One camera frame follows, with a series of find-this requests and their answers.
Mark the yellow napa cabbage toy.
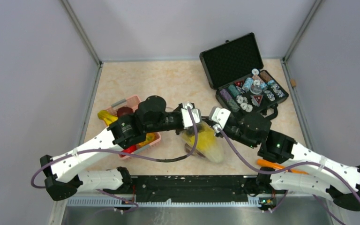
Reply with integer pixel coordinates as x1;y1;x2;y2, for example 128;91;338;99
181;123;225;164

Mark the yellow banana bunch toy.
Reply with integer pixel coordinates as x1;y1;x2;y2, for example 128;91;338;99
97;110;118;126

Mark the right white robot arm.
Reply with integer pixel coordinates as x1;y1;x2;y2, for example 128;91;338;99
202;108;360;211

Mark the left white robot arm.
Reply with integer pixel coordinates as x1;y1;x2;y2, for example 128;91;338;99
40;96;202;201

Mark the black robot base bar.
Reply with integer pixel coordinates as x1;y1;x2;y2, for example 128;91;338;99
126;175;263;203

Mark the orange spiky fruit toy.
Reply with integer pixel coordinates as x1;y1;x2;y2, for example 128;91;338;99
136;133;156;149

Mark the purple poker chip stack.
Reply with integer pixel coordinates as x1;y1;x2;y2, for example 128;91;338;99
220;89;233;102

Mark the green poker chip stack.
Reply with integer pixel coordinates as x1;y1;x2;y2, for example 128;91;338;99
227;84;241;98

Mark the light blue poker chip stack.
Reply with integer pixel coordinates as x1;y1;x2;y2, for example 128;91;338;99
241;77;254;92

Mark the red apple toy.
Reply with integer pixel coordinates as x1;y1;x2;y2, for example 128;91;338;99
122;145;137;153

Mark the dark red plum toy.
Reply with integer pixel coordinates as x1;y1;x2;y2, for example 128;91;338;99
116;106;134;118

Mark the black poker chip case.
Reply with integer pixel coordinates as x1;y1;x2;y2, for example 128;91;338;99
199;32;289;120

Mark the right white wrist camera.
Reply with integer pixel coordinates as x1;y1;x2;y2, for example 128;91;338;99
208;106;231;134

